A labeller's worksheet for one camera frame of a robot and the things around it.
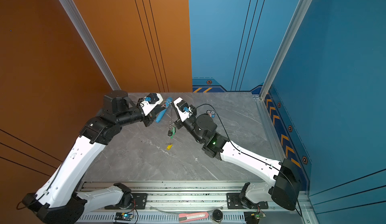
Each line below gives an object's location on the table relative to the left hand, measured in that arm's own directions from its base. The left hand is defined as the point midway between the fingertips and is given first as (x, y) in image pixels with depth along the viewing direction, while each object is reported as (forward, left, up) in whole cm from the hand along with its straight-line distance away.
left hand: (162, 103), depth 63 cm
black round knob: (-36, -24, -29) cm, 52 cm away
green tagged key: (-5, -4, -14) cm, 16 cm away
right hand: (0, -5, +1) cm, 5 cm away
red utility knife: (-36, -10, -38) cm, 54 cm away
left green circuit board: (-36, +20, -40) cm, 58 cm away
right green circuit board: (-36, -42, -40) cm, 68 cm away
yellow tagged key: (-1, +2, -38) cm, 38 cm away
